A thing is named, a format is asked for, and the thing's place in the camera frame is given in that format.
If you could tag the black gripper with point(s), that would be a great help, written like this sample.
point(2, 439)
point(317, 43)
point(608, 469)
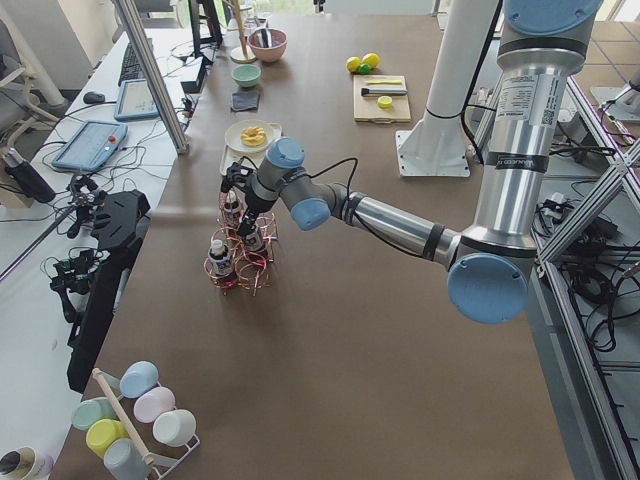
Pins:
point(253, 207)

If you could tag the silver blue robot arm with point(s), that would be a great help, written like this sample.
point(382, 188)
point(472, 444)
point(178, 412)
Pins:
point(542, 44)

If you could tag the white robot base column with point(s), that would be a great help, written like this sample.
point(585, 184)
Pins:
point(436, 146)

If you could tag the cream serving tray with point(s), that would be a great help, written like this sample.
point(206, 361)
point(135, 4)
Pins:
point(229, 156)

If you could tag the white plate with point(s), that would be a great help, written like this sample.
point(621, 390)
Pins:
point(253, 135)

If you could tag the dark grey folded cloth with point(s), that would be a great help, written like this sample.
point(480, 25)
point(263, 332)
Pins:
point(245, 101)

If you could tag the mint green bowl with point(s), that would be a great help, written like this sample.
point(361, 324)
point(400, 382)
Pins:
point(246, 75)

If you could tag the wooden cup tree stand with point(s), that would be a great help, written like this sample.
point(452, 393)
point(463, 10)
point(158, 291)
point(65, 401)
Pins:
point(241, 54)

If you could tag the blue teach pendant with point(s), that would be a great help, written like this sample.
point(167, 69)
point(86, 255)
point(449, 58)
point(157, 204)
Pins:
point(91, 146)
point(135, 101)

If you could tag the steel muddler black tip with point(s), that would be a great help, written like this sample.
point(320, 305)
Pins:
point(370, 92)

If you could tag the pink bowl with ice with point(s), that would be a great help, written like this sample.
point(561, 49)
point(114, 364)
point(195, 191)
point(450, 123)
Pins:
point(273, 54)

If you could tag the half lemon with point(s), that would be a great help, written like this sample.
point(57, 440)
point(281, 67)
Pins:
point(385, 102)

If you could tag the wooden cutting board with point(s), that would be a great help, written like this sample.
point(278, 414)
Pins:
point(365, 109)

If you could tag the metal ice scoop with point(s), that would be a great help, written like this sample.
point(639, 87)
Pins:
point(264, 38)

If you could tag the yellow plastic knife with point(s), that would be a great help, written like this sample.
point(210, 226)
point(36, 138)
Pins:
point(384, 82)

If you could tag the green lime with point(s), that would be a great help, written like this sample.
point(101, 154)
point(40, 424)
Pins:
point(364, 69)

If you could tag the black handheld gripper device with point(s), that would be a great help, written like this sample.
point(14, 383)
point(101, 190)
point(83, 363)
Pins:
point(88, 283)

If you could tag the black keyboard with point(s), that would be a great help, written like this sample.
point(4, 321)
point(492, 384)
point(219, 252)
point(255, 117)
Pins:
point(131, 68)

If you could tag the whole yellow lemon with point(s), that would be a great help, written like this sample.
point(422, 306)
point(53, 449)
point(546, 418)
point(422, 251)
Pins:
point(371, 59)

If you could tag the black computer mouse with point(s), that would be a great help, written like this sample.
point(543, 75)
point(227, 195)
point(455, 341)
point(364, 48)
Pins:
point(93, 98)

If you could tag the light blue mug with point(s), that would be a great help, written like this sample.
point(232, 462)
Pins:
point(139, 378)

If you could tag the pink mug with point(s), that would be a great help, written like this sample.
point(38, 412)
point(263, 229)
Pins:
point(149, 406)

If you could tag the black water bottle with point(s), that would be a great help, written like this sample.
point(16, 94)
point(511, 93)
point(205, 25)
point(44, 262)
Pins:
point(32, 184)

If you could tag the white mug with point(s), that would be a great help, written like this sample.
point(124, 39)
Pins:
point(174, 428)

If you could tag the mint green mug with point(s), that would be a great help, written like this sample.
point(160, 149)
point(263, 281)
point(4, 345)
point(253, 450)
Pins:
point(90, 411)

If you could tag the yellow mug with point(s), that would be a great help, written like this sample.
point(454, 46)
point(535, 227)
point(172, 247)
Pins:
point(102, 433)

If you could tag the grey blue mug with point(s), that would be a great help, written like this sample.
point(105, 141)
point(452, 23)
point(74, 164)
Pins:
point(122, 460)

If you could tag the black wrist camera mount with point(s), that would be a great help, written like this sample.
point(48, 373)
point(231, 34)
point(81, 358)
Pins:
point(237, 176)

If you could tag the copper wire bottle rack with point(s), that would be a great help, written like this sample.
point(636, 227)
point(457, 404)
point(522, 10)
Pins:
point(250, 275)

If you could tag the aluminium frame post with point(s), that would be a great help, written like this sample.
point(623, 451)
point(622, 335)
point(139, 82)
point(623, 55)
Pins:
point(133, 26)

